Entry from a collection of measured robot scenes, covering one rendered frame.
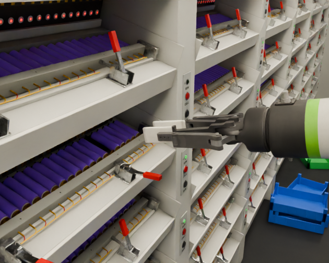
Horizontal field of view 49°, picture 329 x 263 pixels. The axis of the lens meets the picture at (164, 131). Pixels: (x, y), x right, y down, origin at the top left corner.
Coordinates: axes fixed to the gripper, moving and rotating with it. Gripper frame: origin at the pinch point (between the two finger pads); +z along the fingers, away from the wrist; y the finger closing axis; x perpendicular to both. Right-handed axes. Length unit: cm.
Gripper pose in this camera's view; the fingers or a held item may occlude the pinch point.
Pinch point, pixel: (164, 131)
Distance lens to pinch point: 69.8
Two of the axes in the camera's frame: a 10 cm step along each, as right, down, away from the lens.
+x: 1.8, 9.4, 2.8
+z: -8.7, 0.2, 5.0
